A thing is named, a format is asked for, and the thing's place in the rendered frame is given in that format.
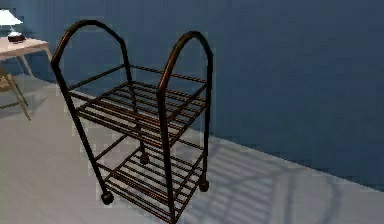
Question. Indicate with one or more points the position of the dark brown metal shelf cart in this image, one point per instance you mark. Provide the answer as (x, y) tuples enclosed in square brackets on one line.
[(164, 126)]

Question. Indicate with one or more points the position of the tan wooden chair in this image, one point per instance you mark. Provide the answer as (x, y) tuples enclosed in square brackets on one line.
[(13, 87)]

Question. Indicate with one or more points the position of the pale wooden table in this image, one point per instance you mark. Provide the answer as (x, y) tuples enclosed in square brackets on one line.
[(16, 46)]

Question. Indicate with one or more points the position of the white table lamp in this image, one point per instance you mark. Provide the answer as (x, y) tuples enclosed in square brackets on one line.
[(10, 20)]

